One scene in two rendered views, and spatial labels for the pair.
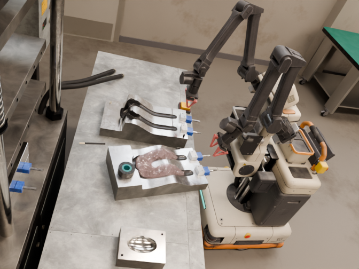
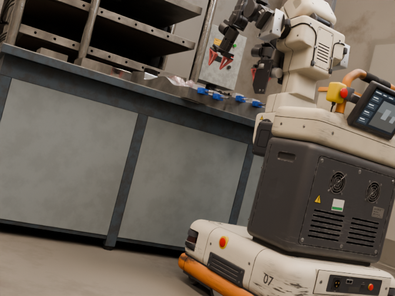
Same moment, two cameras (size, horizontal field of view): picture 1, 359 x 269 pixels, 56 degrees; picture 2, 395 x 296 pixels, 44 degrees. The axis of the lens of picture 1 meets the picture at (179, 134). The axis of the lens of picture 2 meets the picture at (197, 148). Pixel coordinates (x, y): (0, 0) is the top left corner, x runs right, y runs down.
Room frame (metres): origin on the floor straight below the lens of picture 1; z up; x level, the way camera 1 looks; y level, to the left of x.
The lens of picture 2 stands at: (0.93, -2.56, 0.54)
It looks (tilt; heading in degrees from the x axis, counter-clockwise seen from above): 1 degrees up; 80
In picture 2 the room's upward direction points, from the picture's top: 14 degrees clockwise
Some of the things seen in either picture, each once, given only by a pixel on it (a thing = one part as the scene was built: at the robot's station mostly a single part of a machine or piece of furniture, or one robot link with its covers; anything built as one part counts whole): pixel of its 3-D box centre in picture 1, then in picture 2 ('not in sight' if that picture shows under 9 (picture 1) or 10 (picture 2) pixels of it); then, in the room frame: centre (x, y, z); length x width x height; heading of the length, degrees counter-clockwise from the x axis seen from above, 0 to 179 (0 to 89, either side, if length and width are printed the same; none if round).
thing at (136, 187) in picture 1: (158, 168); (176, 90); (1.19, 0.04, 0.85); 0.50 x 0.26 x 0.11; 123
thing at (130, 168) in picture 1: (126, 169); (150, 73); (1.04, 0.18, 0.93); 0.08 x 0.08 x 0.04
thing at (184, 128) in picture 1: (190, 131); (241, 98); (1.53, -0.06, 0.89); 0.13 x 0.05 x 0.05; 106
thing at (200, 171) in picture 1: (206, 171); (204, 91); (1.30, -0.21, 0.85); 0.13 x 0.05 x 0.05; 123
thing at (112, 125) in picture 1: (145, 119); (226, 105); (1.51, 0.22, 0.87); 0.50 x 0.26 x 0.14; 106
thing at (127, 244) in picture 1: (141, 248); (91, 69); (0.74, -0.02, 0.83); 0.20 x 0.15 x 0.07; 106
